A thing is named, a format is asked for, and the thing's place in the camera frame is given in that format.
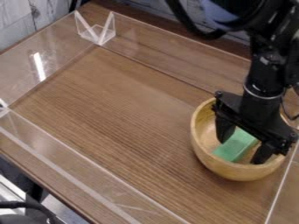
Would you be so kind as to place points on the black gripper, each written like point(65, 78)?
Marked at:
point(256, 112)

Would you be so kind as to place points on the black metal table frame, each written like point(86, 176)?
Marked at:
point(42, 214)

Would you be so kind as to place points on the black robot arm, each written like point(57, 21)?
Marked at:
point(270, 21)

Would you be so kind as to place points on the clear acrylic corner bracket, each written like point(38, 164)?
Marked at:
point(99, 34)

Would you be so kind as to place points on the brown wooden bowl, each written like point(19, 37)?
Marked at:
point(205, 143)

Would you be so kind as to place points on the green rectangular block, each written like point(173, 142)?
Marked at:
point(237, 146)

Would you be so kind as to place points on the clear acrylic tray wall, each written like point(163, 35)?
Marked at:
point(102, 196)

